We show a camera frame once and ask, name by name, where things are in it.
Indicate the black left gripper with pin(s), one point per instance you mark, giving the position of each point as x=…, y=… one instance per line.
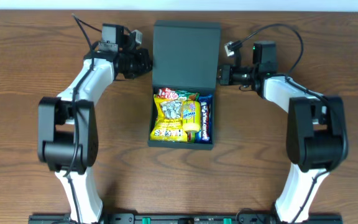
x=146, y=62

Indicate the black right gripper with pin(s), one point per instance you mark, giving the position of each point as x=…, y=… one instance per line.
x=224, y=74

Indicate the green red snack bar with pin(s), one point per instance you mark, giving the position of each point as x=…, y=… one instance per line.
x=171, y=94

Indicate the dark green gift box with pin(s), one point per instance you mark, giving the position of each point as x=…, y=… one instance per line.
x=185, y=57

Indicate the blue Oreo cookie pack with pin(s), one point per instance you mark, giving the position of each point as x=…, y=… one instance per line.
x=207, y=98

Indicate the purple red candy bar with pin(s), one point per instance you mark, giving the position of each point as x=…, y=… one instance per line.
x=204, y=135

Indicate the yellow Mentos gum bottle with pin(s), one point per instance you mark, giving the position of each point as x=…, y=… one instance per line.
x=191, y=112

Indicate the yellow Hacks candy bag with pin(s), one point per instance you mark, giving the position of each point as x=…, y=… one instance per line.
x=168, y=125

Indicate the green Haribo gummy bag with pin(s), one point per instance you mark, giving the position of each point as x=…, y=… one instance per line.
x=191, y=136

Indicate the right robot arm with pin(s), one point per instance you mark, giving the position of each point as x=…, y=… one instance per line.
x=316, y=138

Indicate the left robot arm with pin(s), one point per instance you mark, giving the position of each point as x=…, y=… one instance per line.
x=67, y=130

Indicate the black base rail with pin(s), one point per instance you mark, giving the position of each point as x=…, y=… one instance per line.
x=128, y=218

